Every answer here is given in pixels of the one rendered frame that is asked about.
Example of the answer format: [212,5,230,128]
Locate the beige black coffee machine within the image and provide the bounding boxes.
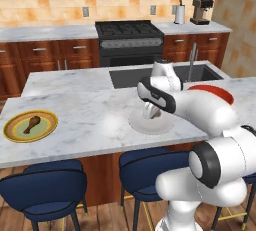
[189,0,215,26]

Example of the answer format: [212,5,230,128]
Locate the dark blue bar stool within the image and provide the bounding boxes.
[209,172,256,231]
[118,146,193,231]
[0,159,90,231]

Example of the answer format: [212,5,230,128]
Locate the brown wooden base cupboards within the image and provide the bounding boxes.
[162,32,231,70]
[0,38,101,101]

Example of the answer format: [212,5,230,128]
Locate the brown chicken drumstick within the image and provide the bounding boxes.
[22,115,42,135]

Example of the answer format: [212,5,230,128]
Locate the red bowl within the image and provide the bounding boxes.
[186,84,235,106]

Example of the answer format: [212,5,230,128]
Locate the dark kitchen sink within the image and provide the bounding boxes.
[108,63,225,90]

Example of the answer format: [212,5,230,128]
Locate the black stove with oven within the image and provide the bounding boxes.
[94,19,165,68]

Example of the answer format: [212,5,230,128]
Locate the white paper towel roll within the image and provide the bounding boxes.
[174,0,186,26]

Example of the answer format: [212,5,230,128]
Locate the grey sink tap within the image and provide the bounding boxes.
[187,42,199,83]

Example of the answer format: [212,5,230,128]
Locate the yellow green rimmed plate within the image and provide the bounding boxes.
[2,109,59,144]

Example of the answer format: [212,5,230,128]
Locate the white round plate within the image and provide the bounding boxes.
[128,107,175,136]

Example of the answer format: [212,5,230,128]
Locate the brown wooden island base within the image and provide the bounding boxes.
[78,140,208,208]

